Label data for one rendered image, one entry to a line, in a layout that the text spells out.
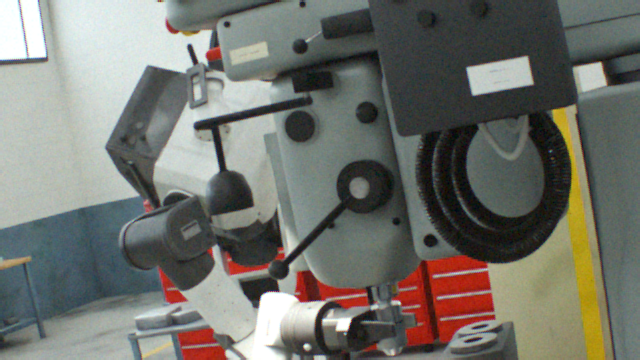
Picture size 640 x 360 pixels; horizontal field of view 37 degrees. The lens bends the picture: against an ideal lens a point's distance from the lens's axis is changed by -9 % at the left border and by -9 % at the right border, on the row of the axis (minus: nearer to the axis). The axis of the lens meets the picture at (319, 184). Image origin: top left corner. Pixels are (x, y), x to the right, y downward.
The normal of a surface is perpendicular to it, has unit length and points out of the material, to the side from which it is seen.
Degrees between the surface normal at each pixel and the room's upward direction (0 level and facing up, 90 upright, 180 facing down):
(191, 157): 58
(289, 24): 90
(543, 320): 90
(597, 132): 90
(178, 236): 84
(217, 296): 99
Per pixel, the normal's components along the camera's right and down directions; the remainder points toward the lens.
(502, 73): -0.40, 0.13
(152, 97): -0.13, -0.47
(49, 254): 0.90, -0.16
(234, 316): 0.47, 0.11
